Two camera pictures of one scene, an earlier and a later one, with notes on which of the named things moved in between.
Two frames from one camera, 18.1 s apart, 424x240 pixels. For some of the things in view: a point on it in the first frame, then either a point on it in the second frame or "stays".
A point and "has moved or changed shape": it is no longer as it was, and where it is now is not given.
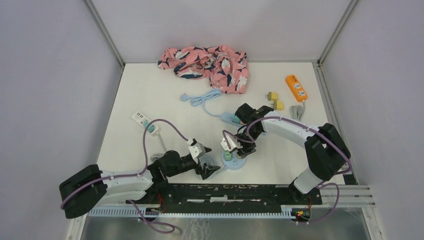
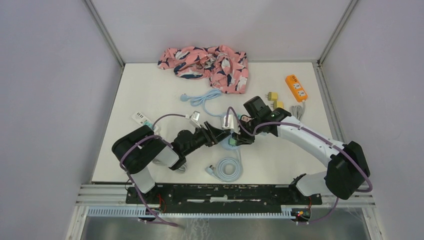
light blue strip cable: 197,100 stays
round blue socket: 235,163 has moved or changed shape
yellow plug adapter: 278,105 stays
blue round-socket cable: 210,162 -> 221,174
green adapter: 227,156 -> 232,142
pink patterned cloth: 227,70 stays
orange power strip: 296,88 stays
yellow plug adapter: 272,96 stays
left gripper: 207,171 -> 213,135
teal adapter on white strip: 151,127 stays
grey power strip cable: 297,111 stays
